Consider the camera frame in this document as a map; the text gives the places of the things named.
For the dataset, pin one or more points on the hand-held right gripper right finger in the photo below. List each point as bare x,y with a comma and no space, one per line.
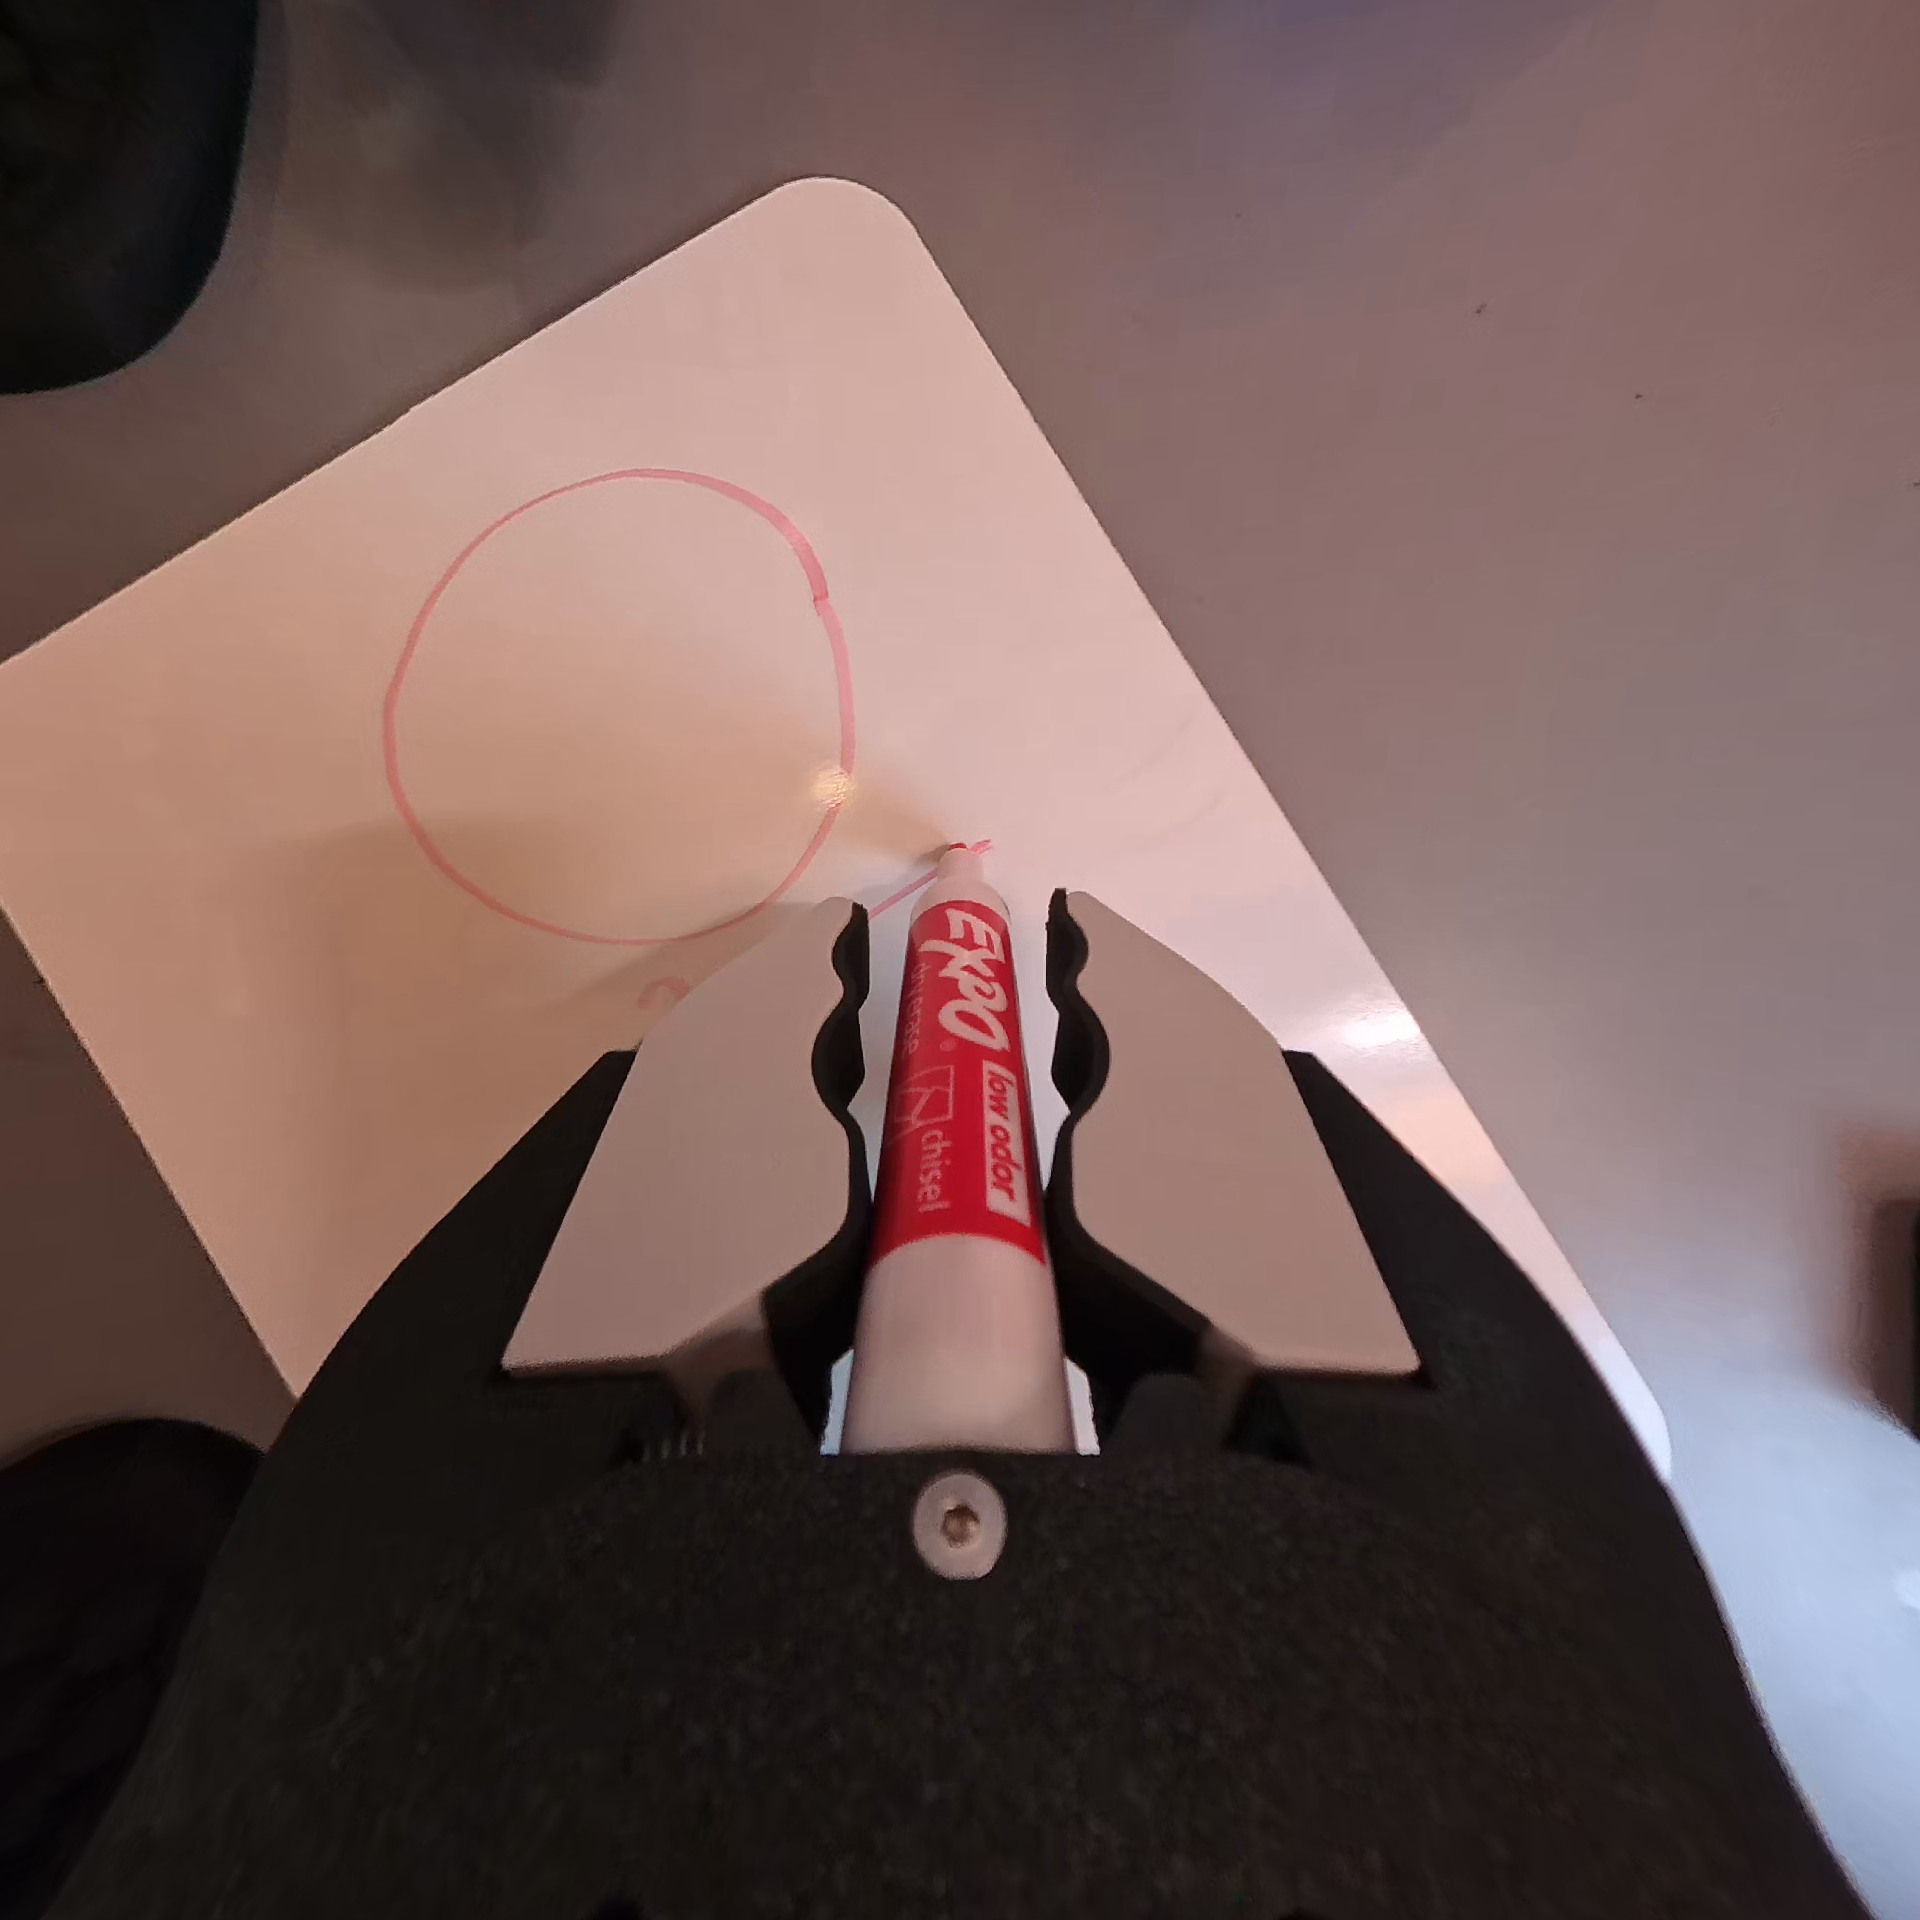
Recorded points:
1230,1184

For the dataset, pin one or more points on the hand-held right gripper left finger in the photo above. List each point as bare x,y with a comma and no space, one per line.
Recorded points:
691,1170

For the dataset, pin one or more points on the red dry erase marker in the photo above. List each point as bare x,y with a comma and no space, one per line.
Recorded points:
960,1319

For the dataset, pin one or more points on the small white whiteboard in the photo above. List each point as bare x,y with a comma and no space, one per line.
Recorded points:
599,674

